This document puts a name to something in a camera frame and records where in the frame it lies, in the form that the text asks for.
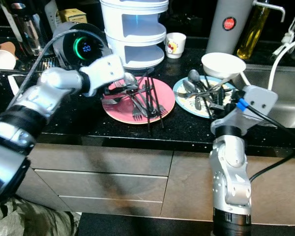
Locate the white bowl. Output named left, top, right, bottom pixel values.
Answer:
left=201, top=52, right=247, bottom=80

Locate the silver spoon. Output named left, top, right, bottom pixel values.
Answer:
left=124, top=72, right=139, bottom=88
left=187, top=69, right=217, bottom=96
left=182, top=79, right=198, bottom=94

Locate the silver fork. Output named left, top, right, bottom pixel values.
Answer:
left=177, top=90, right=222, bottom=102
left=102, top=95, right=126, bottom=105
left=130, top=97, right=149, bottom=121

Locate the pink plate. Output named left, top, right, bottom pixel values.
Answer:
left=101, top=76, right=176, bottom=125

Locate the blue patterned plate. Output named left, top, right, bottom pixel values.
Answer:
left=173, top=75, right=236, bottom=118

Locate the round device green display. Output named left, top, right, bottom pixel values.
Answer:
left=53, top=22, right=111, bottom=69

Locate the steel sink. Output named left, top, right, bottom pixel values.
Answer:
left=241, top=64, right=295, bottom=129

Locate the white printed cup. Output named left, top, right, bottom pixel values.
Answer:
left=165, top=32, right=187, bottom=59

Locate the white tiered rack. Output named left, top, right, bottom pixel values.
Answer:
left=100, top=0, right=169, bottom=69

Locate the olive oil bottle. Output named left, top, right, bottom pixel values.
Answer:
left=236, top=0, right=271, bottom=60

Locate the grey thermos red logo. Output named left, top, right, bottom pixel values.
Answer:
left=206, top=0, right=256, bottom=55

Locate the grey cabinet drawer front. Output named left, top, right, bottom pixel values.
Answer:
left=33, top=170, right=168, bottom=204
left=58, top=196, right=163, bottom=217
left=27, top=145, right=173, bottom=177

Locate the chrome faucet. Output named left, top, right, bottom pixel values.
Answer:
left=271, top=10, right=295, bottom=59

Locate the plain white cup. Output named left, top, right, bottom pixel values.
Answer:
left=0, top=50, right=17, bottom=70

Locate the yellow box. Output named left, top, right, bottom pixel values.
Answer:
left=59, top=8, right=88, bottom=24

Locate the white plastic spoon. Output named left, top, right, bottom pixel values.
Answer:
left=7, top=74, right=21, bottom=97

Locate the grey cabinet door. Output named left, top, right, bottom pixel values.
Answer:
left=159, top=150, right=295, bottom=228

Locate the small brown cup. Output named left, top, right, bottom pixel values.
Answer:
left=0, top=42, right=19, bottom=55

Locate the chrome tap spout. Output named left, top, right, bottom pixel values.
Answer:
left=256, top=0, right=287, bottom=23

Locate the black silver coffee machine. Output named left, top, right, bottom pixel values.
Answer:
left=1, top=0, right=62, bottom=56

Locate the black floor mat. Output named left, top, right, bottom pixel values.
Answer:
left=79, top=212, right=214, bottom=236

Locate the camouflage patterned cloth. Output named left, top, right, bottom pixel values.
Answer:
left=0, top=197, right=80, bottom=236

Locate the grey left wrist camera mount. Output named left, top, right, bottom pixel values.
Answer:
left=80, top=54, right=126, bottom=97

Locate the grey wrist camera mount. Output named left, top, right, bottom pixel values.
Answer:
left=80, top=54, right=126, bottom=97
left=210, top=85, right=279, bottom=137

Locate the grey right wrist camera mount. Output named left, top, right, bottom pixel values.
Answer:
left=210, top=85, right=279, bottom=137

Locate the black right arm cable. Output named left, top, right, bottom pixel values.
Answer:
left=238, top=98, right=295, bottom=182

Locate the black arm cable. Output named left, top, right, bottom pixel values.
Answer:
left=19, top=27, right=110, bottom=99
left=238, top=98, right=295, bottom=182

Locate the white hose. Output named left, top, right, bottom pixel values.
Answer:
left=240, top=35, right=295, bottom=91

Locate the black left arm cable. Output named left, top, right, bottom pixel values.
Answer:
left=19, top=27, right=110, bottom=99

